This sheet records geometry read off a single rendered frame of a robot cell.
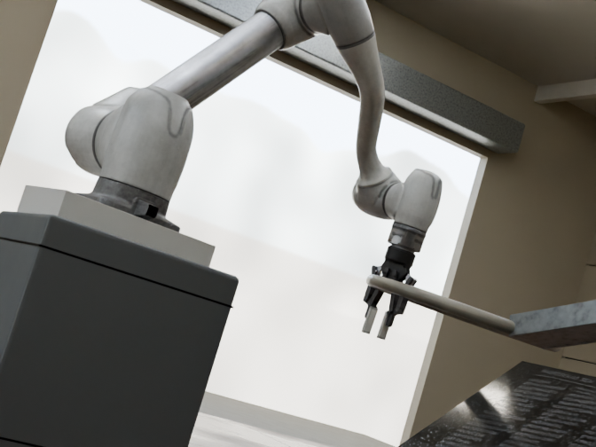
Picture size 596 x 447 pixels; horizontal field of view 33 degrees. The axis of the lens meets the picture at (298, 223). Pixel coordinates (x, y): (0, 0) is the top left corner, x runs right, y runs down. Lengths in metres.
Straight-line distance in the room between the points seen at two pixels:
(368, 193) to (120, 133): 0.85
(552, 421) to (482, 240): 8.34
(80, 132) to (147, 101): 0.22
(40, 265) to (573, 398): 0.96
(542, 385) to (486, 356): 8.34
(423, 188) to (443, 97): 6.88
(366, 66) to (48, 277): 0.98
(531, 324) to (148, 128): 0.91
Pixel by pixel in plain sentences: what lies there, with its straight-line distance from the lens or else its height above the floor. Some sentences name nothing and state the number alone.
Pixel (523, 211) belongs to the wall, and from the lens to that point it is 10.44.
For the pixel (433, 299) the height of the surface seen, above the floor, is 0.89.
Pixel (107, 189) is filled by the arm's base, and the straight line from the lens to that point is 2.05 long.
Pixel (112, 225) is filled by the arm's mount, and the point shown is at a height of 0.82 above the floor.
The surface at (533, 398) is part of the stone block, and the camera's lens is 1.90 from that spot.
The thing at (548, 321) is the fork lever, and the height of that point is 0.91.
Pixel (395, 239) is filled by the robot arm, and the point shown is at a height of 1.04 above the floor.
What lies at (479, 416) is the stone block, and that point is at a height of 0.68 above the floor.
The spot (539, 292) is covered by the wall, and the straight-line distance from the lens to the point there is 10.63.
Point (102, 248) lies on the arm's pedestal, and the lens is 1.88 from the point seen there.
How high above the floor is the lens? 0.68
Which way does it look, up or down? 7 degrees up
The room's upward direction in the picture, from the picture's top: 17 degrees clockwise
